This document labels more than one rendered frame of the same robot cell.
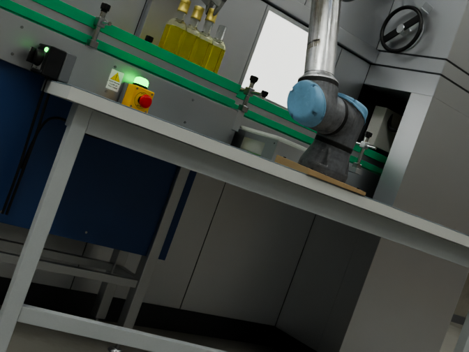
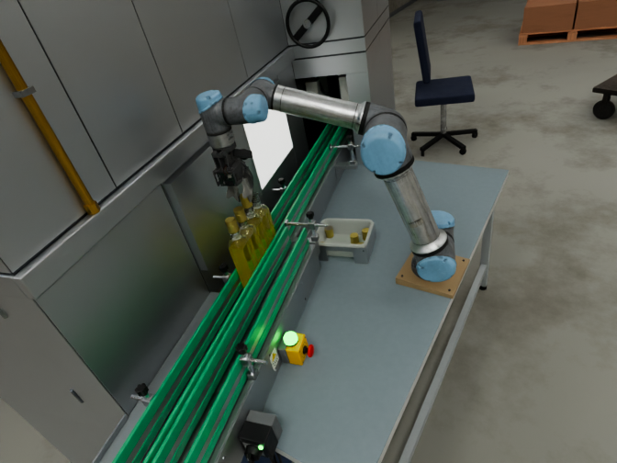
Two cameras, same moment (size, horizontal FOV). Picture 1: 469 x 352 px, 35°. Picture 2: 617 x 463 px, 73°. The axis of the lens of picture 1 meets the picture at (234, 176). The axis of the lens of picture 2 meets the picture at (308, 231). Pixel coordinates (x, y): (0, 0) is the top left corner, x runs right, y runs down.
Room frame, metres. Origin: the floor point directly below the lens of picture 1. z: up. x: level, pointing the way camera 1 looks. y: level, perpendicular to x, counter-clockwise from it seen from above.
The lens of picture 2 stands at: (1.34, 0.59, 1.83)
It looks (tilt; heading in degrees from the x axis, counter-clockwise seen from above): 35 degrees down; 336
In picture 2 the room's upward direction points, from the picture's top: 13 degrees counter-clockwise
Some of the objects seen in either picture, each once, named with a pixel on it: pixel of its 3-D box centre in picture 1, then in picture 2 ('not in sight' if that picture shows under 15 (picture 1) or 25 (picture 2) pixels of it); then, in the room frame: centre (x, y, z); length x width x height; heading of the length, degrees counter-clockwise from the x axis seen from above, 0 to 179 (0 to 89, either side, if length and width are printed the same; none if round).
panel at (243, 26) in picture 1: (246, 44); (245, 161); (2.80, 0.13, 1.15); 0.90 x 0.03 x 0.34; 130
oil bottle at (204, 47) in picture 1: (195, 62); (258, 240); (2.51, 0.26, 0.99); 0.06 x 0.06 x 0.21; 41
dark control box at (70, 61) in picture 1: (52, 63); (261, 434); (1.99, 0.56, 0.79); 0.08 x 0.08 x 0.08; 40
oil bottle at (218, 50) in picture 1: (207, 68); (264, 230); (2.55, 0.21, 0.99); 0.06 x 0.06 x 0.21; 39
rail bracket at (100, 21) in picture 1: (102, 26); (255, 363); (2.08, 0.49, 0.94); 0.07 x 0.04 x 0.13; 40
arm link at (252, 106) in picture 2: not in sight; (248, 107); (2.44, 0.19, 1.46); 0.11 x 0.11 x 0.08; 45
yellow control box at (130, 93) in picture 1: (135, 99); (294, 348); (2.18, 0.35, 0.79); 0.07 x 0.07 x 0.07; 40
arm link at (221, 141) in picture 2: not in sight; (222, 138); (2.50, 0.27, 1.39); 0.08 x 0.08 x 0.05
